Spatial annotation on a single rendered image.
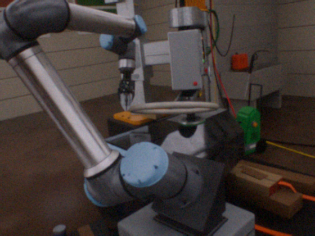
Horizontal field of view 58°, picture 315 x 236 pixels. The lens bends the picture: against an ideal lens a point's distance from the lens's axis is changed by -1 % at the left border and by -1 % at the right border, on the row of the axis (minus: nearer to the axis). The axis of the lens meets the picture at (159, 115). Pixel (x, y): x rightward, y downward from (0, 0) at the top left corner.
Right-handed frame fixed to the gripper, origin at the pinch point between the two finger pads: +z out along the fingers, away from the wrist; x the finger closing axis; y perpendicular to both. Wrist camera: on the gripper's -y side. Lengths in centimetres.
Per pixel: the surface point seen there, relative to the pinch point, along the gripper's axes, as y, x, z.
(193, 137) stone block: -58, 60, 13
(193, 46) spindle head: -33, 52, -50
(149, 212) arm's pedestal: 26, 7, 47
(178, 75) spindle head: -45, 44, -32
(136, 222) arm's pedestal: 30, 0, 50
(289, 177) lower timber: -90, 172, 50
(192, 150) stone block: -51, 56, 23
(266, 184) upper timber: -70, 132, 53
